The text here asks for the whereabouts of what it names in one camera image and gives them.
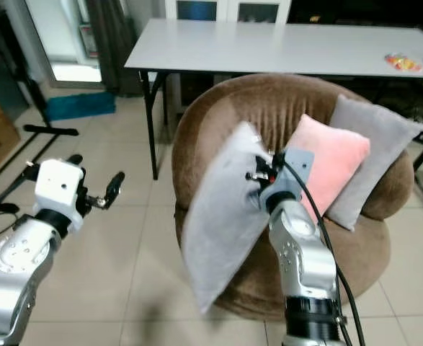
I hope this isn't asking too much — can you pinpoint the black metal rack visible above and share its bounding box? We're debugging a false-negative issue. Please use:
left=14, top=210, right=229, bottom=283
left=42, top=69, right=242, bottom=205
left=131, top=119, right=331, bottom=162
left=0, top=13, right=80, bottom=215

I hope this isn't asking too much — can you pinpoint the brown round sofa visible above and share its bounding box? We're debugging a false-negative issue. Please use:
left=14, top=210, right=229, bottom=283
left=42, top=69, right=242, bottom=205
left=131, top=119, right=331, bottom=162
left=171, top=73, right=416, bottom=322

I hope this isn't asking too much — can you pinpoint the large light grey pillow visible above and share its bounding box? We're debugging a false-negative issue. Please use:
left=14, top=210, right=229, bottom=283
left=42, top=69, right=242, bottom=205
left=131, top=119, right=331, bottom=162
left=180, top=120, right=274, bottom=315

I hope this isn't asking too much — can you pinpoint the small grey pillow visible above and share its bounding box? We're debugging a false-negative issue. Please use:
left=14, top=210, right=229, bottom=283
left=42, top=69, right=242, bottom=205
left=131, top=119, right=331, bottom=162
left=324, top=94, right=423, bottom=232

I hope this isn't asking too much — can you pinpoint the dark grey curtain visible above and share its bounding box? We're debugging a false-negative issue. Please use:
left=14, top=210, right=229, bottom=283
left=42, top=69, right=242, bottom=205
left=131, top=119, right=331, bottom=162
left=85, top=0, right=144, bottom=99

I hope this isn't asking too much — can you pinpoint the white cabinet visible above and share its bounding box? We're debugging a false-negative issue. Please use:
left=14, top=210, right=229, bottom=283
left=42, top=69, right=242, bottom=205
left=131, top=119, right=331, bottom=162
left=164, top=0, right=293, bottom=25

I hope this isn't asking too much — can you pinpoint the glass door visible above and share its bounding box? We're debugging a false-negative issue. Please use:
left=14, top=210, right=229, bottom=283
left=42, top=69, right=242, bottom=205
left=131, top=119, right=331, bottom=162
left=24, top=0, right=103, bottom=84

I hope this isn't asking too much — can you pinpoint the blue floor mat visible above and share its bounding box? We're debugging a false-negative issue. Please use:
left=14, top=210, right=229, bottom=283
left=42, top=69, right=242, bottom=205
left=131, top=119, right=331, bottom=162
left=45, top=92, right=117, bottom=123

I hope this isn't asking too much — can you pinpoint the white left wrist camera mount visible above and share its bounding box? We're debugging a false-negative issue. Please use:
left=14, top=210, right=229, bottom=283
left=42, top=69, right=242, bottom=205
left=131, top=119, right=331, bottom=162
left=34, top=158, right=86, bottom=218

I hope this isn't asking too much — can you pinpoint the pink pillow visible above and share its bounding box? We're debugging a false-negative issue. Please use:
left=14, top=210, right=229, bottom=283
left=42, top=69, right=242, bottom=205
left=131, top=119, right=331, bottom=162
left=275, top=114, right=372, bottom=224

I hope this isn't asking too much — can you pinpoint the colourful snack packet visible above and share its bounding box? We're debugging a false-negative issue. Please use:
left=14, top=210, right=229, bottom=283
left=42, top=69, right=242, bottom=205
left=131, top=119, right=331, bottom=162
left=384, top=52, right=423, bottom=74

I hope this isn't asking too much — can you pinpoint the white folding table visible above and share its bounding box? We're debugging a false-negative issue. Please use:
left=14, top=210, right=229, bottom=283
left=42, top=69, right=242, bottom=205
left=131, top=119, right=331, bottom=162
left=124, top=19, right=423, bottom=182

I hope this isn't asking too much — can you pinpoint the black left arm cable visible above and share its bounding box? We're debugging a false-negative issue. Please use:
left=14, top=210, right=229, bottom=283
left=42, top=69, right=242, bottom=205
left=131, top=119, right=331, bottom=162
left=0, top=173, right=36, bottom=218

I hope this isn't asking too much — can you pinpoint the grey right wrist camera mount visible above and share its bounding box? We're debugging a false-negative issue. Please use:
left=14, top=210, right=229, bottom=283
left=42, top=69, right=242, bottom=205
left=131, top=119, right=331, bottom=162
left=262, top=147, right=316, bottom=207

